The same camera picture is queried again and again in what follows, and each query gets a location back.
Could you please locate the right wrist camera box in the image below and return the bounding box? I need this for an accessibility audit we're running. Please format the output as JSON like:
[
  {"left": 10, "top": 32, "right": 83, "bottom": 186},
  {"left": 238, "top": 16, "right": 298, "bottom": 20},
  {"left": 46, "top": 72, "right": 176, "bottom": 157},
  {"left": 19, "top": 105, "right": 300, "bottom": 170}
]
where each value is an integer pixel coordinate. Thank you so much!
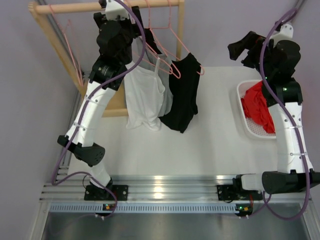
[{"left": 270, "top": 23, "right": 294, "bottom": 45}]

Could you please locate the red tank top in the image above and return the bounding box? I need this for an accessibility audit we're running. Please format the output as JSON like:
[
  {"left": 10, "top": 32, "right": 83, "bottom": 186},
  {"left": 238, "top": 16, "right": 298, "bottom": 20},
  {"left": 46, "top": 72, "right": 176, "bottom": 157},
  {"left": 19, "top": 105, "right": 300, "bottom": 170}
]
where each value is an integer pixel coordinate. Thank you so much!
[{"left": 241, "top": 81, "right": 275, "bottom": 134}]

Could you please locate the pink hanger of grey top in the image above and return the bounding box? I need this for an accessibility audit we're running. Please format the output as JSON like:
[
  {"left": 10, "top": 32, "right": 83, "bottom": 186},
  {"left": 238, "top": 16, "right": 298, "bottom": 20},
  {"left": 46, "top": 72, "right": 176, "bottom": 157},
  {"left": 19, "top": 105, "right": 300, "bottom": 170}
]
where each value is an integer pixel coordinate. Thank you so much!
[{"left": 145, "top": 0, "right": 181, "bottom": 79}]

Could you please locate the aluminium mounting rail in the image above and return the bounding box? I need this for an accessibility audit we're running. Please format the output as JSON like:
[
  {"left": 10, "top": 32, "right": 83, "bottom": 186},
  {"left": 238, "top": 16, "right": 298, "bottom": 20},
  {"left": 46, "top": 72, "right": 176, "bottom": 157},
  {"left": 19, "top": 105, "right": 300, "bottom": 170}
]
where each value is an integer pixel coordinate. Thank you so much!
[{"left": 39, "top": 175, "right": 235, "bottom": 202}]

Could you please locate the pink hanger of black top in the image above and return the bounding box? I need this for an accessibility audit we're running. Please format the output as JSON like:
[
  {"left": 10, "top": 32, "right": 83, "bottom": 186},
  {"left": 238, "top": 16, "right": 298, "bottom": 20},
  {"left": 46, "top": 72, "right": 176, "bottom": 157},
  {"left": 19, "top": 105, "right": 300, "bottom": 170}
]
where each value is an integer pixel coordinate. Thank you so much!
[{"left": 149, "top": 0, "right": 205, "bottom": 76}]

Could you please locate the black tank top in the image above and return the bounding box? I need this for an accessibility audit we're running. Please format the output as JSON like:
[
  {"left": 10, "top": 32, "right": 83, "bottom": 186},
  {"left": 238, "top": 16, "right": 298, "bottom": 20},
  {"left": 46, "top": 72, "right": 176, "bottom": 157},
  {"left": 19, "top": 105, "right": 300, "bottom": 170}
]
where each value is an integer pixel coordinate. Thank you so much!
[{"left": 144, "top": 29, "right": 201, "bottom": 133}]

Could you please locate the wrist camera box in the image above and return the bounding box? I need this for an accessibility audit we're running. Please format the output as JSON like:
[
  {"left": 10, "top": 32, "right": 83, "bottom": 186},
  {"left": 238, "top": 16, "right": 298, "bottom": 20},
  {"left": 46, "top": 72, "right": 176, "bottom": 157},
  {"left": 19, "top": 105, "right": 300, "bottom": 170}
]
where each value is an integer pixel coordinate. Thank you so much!
[
  {"left": 270, "top": 23, "right": 294, "bottom": 45},
  {"left": 98, "top": 0, "right": 130, "bottom": 21}
]

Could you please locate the grey tank top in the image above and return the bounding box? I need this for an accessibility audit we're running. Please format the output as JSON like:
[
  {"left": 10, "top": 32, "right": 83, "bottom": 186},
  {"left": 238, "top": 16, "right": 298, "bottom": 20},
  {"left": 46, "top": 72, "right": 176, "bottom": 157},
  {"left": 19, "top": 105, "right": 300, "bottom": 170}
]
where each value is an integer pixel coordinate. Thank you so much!
[{"left": 139, "top": 45, "right": 173, "bottom": 117}]

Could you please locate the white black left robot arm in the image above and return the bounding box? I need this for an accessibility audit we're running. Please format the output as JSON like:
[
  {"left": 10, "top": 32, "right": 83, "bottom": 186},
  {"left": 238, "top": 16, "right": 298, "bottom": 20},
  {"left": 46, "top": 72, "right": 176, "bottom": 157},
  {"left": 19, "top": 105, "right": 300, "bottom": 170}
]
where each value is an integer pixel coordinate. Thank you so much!
[{"left": 57, "top": 1, "right": 143, "bottom": 201}]

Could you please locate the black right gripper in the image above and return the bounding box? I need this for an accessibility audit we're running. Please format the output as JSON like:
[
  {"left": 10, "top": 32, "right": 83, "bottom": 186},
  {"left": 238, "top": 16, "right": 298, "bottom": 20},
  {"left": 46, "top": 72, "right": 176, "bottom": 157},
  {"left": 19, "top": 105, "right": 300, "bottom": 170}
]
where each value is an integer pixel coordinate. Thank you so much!
[{"left": 226, "top": 32, "right": 277, "bottom": 80}]

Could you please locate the white perforated plastic basket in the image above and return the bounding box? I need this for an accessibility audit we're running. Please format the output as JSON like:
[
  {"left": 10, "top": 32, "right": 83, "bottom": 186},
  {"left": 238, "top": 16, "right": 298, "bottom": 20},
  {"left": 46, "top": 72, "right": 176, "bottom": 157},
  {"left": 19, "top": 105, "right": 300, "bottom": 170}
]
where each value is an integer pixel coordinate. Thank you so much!
[{"left": 236, "top": 80, "right": 276, "bottom": 140}]

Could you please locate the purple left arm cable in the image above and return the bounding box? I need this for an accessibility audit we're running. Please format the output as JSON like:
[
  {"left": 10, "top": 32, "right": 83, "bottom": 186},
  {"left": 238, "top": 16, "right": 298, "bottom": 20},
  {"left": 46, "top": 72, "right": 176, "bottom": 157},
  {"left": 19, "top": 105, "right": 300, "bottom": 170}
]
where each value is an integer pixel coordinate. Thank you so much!
[{"left": 51, "top": 0, "right": 147, "bottom": 220}]

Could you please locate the wooden clothes rack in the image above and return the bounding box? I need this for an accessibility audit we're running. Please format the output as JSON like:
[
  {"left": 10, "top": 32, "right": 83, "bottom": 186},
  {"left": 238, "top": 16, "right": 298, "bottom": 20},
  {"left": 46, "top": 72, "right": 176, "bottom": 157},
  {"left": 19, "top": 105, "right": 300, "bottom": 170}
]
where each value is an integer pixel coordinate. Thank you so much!
[{"left": 27, "top": 0, "right": 186, "bottom": 118}]

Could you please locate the white camisole top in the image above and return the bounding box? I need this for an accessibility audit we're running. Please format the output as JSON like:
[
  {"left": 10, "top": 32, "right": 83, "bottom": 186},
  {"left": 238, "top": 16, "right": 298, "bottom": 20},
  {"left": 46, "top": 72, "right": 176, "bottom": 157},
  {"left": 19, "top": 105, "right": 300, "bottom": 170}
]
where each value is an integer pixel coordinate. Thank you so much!
[{"left": 124, "top": 58, "right": 165, "bottom": 132}]

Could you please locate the slotted cable duct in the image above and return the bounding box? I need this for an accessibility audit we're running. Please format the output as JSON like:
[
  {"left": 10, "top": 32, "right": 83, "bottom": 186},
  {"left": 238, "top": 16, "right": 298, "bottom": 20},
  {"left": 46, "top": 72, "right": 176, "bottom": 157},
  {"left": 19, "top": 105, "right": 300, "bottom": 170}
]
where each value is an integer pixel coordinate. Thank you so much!
[{"left": 49, "top": 203, "right": 245, "bottom": 214}]

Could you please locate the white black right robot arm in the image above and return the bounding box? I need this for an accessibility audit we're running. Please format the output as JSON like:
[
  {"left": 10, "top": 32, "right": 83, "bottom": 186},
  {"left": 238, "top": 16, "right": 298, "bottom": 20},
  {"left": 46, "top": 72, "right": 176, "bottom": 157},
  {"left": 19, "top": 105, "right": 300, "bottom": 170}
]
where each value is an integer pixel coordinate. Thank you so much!
[{"left": 227, "top": 31, "right": 320, "bottom": 199}]

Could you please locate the aluminium corner post right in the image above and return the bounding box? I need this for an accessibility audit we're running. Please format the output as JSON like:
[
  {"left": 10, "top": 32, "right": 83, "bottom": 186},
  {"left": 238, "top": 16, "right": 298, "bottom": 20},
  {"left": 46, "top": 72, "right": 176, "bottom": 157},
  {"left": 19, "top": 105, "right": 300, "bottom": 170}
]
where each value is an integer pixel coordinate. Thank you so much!
[{"left": 292, "top": 0, "right": 307, "bottom": 14}]

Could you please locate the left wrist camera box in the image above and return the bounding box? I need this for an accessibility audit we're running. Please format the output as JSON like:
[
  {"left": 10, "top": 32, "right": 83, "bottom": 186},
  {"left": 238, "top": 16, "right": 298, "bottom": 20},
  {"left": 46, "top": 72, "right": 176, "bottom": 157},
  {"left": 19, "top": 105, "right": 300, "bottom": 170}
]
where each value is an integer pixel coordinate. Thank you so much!
[{"left": 98, "top": 0, "right": 130, "bottom": 21}]

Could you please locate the pink hanger of red top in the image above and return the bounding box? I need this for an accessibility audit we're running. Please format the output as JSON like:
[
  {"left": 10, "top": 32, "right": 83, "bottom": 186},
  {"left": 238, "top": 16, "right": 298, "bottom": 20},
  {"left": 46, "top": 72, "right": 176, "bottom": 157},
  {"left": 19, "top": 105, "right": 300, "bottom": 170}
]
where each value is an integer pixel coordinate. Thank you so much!
[{"left": 48, "top": 4, "right": 84, "bottom": 87}]

